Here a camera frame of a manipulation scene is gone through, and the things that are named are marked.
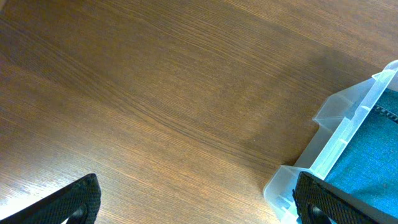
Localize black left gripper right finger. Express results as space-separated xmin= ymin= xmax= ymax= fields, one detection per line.
xmin=292 ymin=172 xmax=397 ymax=224

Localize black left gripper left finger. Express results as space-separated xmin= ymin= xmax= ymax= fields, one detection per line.
xmin=1 ymin=174 xmax=101 ymax=224

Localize dark blue jeans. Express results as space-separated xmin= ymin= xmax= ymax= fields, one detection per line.
xmin=325 ymin=89 xmax=397 ymax=217

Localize clear plastic storage bin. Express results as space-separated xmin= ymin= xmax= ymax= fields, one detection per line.
xmin=263 ymin=60 xmax=397 ymax=223

